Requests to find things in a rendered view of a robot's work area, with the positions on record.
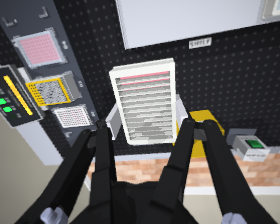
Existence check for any white well plate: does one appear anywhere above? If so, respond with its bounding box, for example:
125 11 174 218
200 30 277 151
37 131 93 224
54 105 92 128

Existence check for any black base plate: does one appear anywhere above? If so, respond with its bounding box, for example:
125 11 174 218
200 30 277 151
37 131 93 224
59 0 280 156

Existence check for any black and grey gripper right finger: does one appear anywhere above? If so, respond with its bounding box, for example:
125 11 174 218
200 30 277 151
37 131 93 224
141 94 278 224

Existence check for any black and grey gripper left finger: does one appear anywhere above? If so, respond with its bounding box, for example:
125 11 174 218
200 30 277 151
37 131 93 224
14 102 122 224

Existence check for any pink and pale blue well plate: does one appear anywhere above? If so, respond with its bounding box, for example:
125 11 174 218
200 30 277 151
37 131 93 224
14 30 65 67

